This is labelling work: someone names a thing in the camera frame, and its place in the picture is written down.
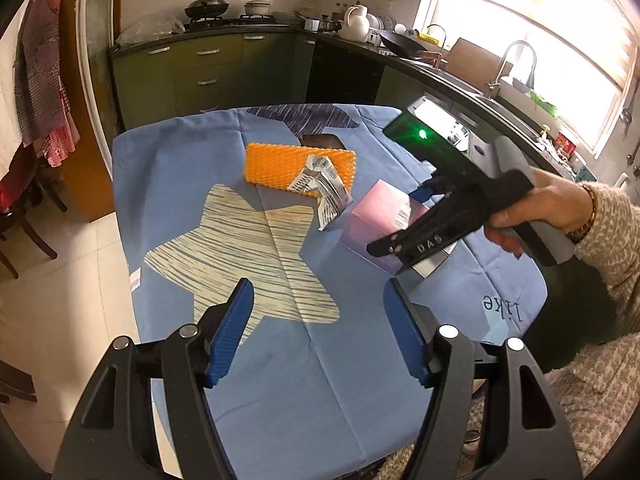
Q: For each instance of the dark kitchen countertop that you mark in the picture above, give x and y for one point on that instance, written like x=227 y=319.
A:
x=350 y=42

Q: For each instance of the green lower kitchen cabinets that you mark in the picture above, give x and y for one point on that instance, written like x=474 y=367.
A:
x=210 y=75

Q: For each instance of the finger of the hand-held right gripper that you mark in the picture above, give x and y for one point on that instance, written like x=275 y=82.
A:
x=420 y=247
x=425 y=194

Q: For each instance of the dark wooden chair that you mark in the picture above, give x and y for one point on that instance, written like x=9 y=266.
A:
x=30 y=230

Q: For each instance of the green plastic basin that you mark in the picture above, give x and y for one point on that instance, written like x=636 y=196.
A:
x=544 y=104

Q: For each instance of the small steel pot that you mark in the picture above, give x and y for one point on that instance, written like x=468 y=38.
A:
x=329 y=25

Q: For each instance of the pink cardboard box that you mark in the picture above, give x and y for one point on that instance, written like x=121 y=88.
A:
x=375 y=215

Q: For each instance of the black lidded wok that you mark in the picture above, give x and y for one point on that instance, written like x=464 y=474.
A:
x=207 y=7

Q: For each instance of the red chair cloth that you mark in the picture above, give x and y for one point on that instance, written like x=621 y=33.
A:
x=15 y=190

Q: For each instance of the person's knitted sweater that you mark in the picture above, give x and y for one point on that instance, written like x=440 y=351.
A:
x=600 y=400

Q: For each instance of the red printed cup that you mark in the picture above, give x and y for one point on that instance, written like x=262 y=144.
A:
x=565 y=142

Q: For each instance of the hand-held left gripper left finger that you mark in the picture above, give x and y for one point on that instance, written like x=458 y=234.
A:
x=230 y=335

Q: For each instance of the white cooking pot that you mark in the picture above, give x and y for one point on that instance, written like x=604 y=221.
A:
x=257 y=7

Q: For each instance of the wooden cutting board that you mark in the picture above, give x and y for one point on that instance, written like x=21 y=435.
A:
x=467 y=62

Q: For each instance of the checked hanging apron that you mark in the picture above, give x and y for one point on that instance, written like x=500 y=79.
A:
x=42 y=85

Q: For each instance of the dish rack with plates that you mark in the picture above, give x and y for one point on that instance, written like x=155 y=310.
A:
x=390 y=22

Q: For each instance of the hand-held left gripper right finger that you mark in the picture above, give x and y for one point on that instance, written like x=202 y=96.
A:
x=407 y=335

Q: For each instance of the black open wok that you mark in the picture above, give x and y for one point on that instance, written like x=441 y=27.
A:
x=402 y=45

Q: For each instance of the tall steel faucet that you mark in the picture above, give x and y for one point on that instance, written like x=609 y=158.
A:
x=492 y=80

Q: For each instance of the black gas stove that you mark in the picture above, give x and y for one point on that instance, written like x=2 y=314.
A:
x=230 y=21

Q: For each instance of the small steel faucet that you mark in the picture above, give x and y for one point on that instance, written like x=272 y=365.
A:
x=442 y=42

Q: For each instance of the white thermos jug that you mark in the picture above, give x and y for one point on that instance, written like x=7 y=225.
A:
x=355 y=25

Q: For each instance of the striped window blind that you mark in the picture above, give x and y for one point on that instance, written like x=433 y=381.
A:
x=550 y=15

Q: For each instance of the orange foam fruit net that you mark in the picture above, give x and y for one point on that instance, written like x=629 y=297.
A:
x=270 y=165

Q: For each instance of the person's right hand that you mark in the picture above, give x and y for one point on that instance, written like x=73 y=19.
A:
x=555 y=200

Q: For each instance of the blue star print tablecloth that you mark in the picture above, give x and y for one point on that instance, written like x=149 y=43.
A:
x=310 y=385

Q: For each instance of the steel kitchen sink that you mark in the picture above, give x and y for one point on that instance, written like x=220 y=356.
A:
x=467 y=87

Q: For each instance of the crumpled printed paper leaflet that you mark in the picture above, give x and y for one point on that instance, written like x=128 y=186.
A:
x=325 y=185

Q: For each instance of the clear plastic bag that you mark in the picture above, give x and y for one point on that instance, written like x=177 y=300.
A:
x=150 y=27

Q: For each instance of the person's right forearm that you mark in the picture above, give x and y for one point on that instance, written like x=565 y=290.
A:
x=615 y=240

